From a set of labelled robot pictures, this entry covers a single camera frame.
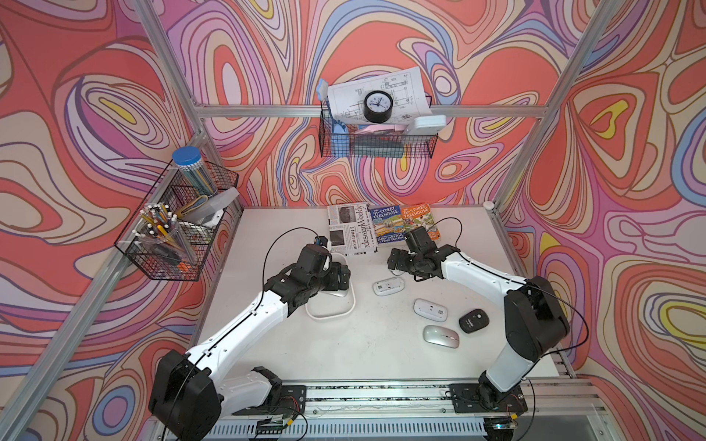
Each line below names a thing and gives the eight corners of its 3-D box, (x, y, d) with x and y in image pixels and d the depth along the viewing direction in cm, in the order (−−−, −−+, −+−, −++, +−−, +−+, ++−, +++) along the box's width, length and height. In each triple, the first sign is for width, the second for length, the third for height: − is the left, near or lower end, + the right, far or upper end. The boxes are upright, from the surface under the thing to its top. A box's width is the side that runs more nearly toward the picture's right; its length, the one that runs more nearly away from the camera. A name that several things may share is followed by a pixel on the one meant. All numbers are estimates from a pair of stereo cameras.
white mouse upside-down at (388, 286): (374, 297, 95) (375, 293, 93) (371, 285, 98) (371, 281, 96) (405, 291, 96) (406, 287, 94) (401, 279, 99) (402, 275, 97)
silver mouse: (422, 339, 87) (423, 336, 85) (424, 324, 90) (425, 322, 88) (456, 349, 85) (458, 347, 83) (457, 334, 88) (459, 332, 86)
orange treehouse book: (405, 241, 111) (407, 235, 107) (400, 210, 122) (402, 203, 119) (437, 241, 111) (440, 235, 107) (429, 210, 122) (431, 203, 119)
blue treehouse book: (377, 243, 109) (378, 239, 107) (370, 211, 120) (370, 208, 119) (408, 240, 110) (409, 236, 108) (398, 209, 121) (399, 205, 119)
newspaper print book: (331, 256, 104) (330, 252, 102) (327, 210, 120) (326, 205, 118) (377, 252, 105) (378, 247, 103) (368, 207, 122) (368, 202, 119)
